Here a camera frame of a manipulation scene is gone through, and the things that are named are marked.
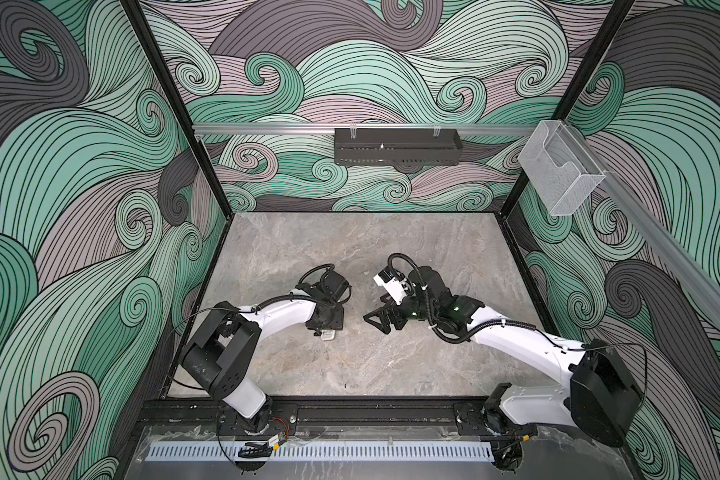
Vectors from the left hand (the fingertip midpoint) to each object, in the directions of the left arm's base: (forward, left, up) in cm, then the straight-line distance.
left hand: (333, 320), depth 89 cm
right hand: (-2, -12, +13) cm, 17 cm away
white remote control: (-5, +2, +1) cm, 5 cm away
